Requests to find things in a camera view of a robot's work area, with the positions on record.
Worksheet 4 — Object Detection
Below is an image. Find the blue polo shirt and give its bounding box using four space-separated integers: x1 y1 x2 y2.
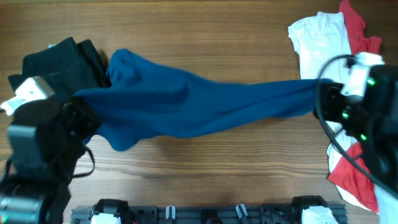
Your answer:
76 49 317 151

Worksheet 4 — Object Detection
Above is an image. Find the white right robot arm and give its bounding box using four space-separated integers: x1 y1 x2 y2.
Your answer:
315 65 397 223

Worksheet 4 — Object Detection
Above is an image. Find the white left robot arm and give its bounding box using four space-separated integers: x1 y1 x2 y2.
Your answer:
1 97 101 223

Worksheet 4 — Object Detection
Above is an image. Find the red t-shirt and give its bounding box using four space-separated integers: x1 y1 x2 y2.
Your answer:
326 0 382 213

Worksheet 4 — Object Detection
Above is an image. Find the white t-shirt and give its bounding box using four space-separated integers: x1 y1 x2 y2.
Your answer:
288 12 379 213

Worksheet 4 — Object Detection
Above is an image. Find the folded black garment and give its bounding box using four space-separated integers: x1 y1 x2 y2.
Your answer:
8 37 111 101

